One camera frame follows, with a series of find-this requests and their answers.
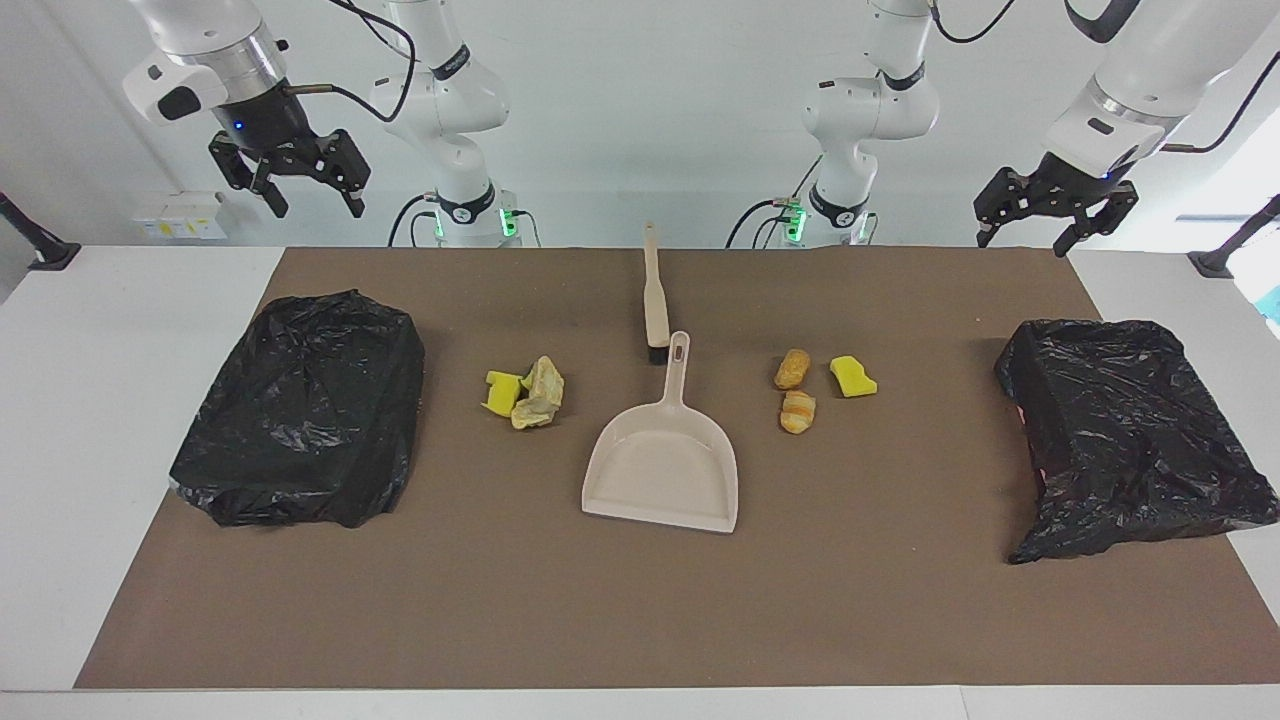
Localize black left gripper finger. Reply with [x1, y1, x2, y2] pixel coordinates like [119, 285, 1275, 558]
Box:
[1053, 183, 1139, 258]
[975, 168, 1033, 248]

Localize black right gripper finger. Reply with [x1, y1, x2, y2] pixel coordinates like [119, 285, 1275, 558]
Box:
[209, 132, 290, 219]
[318, 128, 371, 219]

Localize yellow sponge green backing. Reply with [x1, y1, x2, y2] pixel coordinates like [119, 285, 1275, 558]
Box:
[830, 356, 879, 398]

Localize yellow notched sponge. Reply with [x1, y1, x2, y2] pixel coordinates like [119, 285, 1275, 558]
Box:
[481, 370, 526, 416]

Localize pale crusty bread piece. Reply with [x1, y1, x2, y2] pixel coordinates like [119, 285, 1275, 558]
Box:
[510, 355, 566, 431]

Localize beige brush black bristles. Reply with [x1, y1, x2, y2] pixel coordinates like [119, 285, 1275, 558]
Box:
[643, 223, 672, 363]

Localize beige plastic dustpan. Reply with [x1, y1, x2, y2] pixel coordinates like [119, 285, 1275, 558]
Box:
[582, 331, 739, 534]

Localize left black trash bag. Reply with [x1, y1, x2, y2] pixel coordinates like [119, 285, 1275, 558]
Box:
[994, 319, 1280, 566]

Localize black trash bag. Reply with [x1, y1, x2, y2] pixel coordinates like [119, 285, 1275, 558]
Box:
[168, 290, 426, 529]
[994, 319, 1280, 566]

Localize right black trash bag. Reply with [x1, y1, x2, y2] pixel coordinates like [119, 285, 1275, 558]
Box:
[168, 290, 426, 529]

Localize black clamp stand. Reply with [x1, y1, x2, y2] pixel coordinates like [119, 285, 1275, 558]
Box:
[0, 192, 81, 271]
[1188, 195, 1280, 279]

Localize brown table mat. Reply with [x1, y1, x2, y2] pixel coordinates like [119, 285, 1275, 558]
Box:
[75, 247, 1280, 689]

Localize black base cable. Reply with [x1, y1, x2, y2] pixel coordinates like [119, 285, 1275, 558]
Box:
[388, 193, 441, 248]
[727, 155, 806, 248]

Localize white wall socket box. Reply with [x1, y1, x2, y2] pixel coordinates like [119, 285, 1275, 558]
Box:
[132, 192, 229, 241]

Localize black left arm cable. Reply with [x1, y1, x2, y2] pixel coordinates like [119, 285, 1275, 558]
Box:
[928, 0, 1280, 154]

